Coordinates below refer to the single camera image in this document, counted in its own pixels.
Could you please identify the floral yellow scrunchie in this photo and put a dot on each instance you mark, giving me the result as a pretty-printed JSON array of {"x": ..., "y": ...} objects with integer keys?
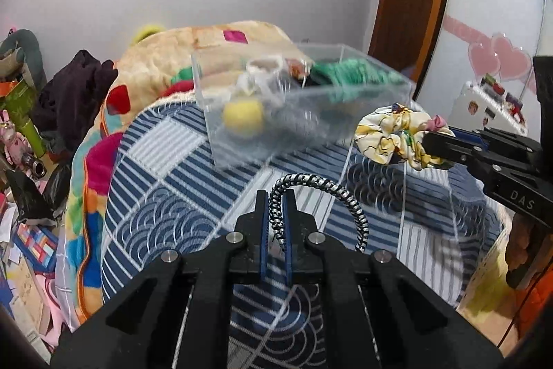
[{"x": 396, "y": 132}]

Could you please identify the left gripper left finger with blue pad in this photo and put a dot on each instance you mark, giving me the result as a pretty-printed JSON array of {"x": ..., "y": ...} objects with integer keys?
[{"x": 261, "y": 214}]

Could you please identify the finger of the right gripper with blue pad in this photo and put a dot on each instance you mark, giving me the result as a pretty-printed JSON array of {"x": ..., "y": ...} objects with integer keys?
[
  {"x": 447, "y": 147},
  {"x": 472, "y": 137}
]

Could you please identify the beige colourful patch blanket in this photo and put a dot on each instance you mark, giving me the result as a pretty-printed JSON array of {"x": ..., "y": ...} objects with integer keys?
[{"x": 147, "y": 72}]

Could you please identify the black white braided headband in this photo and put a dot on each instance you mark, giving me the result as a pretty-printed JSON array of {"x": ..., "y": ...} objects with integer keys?
[{"x": 319, "y": 195}]

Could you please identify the grey plush toy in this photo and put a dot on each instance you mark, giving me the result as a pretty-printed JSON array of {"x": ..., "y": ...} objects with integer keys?
[{"x": 21, "y": 59}]

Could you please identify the navy patterned bed cover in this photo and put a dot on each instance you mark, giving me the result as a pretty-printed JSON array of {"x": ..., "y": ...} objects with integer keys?
[{"x": 166, "y": 193}]

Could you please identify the person's right hand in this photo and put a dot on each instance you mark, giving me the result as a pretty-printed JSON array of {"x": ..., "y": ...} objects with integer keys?
[{"x": 528, "y": 251}]

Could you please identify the clear plastic storage box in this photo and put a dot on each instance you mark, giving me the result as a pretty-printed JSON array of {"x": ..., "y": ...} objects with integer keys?
[{"x": 307, "y": 117}]

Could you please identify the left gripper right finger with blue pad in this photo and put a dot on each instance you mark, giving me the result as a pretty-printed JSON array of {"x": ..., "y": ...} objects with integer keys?
[{"x": 289, "y": 213}]

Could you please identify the green knitted cloth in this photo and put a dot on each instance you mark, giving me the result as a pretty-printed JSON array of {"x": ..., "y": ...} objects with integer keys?
[{"x": 356, "y": 72}]

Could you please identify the dark purple clothing pile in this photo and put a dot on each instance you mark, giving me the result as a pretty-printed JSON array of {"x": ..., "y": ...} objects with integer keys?
[{"x": 66, "y": 108}]

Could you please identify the pink heart wall decal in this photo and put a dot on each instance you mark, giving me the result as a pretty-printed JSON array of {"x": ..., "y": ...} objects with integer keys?
[{"x": 495, "y": 55}]

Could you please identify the black and white fuzzy pouch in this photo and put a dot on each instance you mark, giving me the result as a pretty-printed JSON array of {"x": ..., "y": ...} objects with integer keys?
[{"x": 314, "y": 75}]

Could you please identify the yellow round sponge ball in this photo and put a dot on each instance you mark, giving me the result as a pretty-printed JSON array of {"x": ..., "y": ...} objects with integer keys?
[{"x": 244, "y": 117}]

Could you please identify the white velvet drawstring pouch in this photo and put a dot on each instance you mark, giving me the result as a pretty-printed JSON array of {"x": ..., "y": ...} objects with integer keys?
[{"x": 267, "y": 77}]

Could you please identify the green cardboard box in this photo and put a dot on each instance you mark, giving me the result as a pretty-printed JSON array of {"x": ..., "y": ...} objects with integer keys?
[{"x": 18, "y": 99}]

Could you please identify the pink bunny figure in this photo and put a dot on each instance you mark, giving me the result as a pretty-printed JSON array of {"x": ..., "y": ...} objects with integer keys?
[{"x": 15, "y": 144}]

